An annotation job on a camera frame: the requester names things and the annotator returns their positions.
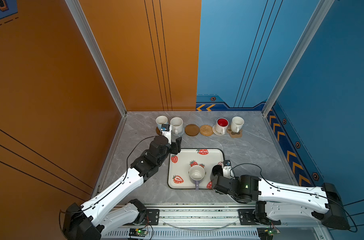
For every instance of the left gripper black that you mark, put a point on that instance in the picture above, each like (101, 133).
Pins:
(176, 146)

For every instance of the black mug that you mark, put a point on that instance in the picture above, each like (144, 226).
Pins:
(217, 170)

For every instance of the dark scratched wooden coaster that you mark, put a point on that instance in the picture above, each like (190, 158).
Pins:
(158, 131)

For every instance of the brown round wooden coaster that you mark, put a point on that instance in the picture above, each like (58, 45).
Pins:
(192, 130)

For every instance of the white mug blue handle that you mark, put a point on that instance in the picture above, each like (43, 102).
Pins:
(161, 120)

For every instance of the white mug purple handle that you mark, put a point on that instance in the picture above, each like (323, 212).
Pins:
(196, 173)

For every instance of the woven rattan round coaster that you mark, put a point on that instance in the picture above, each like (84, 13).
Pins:
(206, 130)

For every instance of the white multicolour woven rope coaster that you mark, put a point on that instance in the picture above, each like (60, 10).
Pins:
(215, 132)

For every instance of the cork paw print coaster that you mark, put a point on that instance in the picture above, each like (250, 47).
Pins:
(233, 134)

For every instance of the white mug red inside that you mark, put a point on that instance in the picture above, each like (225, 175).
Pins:
(221, 126)

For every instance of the plain white mug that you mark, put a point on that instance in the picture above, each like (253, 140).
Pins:
(236, 124)

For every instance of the grey blue rope coaster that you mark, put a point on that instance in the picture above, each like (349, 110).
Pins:
(179, 133)

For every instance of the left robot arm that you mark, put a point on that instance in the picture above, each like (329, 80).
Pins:
(97, 217)

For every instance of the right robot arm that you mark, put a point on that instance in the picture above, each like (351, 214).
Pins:
(272, 199)

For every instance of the strawberry print serving tray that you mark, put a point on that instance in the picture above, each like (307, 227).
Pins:
(181, 163)

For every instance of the right green circuit board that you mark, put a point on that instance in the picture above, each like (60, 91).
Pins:
(267, 234)

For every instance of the green circuit board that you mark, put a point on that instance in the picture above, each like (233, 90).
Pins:
(138, 234)
(267, 234)

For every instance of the left green circuit board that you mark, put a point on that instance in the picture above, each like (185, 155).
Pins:
(138, 234)

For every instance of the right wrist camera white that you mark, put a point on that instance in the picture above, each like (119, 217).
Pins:
(226, 168)

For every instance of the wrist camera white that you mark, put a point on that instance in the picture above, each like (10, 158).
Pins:
(166, 131)
(226, 168)

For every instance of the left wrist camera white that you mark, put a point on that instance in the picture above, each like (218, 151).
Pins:
(166, 131)

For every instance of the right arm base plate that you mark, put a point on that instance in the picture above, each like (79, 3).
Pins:
(251, 217)

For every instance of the aluminium front rail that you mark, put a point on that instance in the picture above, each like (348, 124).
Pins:
(218, 222)

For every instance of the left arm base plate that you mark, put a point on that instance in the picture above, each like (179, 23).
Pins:
(152, 215)

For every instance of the aluminium corner post left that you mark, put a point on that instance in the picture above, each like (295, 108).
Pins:
(89, 38)

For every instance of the aluminium corner post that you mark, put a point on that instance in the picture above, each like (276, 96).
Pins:
(305, 39)
(89, 38)

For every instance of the aluminium corner post right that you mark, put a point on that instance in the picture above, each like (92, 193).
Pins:
(305, 39)

